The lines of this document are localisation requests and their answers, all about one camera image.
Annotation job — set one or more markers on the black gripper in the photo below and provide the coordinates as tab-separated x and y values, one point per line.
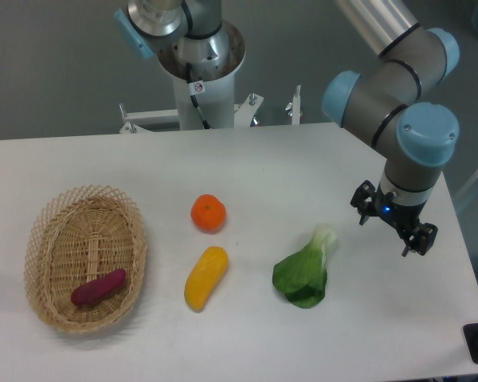
404	219

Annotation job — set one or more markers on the purple sweet potato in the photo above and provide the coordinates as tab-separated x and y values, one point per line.
93	291

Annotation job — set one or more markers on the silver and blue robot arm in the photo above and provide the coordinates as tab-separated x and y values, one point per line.
383	110

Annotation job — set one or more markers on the woven wicker basket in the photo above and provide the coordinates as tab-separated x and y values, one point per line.
79	236

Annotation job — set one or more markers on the green bok choy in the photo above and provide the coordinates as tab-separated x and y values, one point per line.
302	277

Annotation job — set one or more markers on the white table clamp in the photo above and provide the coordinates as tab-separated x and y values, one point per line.
293	109

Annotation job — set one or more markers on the orange tangerine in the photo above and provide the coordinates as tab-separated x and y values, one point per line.
208	213

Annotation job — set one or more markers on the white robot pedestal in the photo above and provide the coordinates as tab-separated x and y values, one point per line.
202	73

